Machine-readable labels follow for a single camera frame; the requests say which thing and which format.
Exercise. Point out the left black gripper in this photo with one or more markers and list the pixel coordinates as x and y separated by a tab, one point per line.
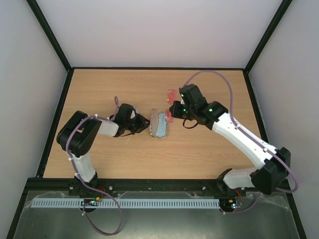
142	124

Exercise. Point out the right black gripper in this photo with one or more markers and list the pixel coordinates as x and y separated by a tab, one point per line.
176	110

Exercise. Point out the red transparent sunglasses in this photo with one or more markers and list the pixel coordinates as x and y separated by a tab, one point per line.
171	96

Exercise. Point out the striped sunglasses case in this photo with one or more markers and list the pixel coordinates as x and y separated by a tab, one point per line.
154	122

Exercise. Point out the blue cleaning cloth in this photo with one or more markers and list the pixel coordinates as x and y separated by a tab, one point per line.
161	131

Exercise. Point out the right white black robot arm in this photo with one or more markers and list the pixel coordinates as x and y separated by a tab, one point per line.
270	163

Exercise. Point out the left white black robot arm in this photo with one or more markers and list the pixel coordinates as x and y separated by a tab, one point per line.
77	137

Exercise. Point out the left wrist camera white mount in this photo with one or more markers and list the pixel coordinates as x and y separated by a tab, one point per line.
134	113

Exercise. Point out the light blue slotted cable duct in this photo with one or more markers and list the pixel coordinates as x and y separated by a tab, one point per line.
127	203

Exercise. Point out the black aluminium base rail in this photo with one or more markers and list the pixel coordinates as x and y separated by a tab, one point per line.
205	188

